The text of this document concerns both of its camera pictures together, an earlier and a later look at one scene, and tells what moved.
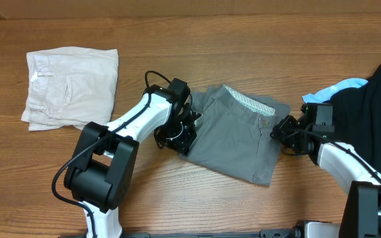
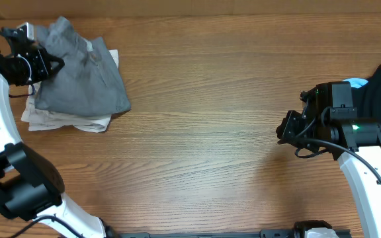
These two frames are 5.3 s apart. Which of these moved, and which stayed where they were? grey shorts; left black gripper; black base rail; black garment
Moved: left black gripper; grey shorts
Stayed: black garment; black base rail
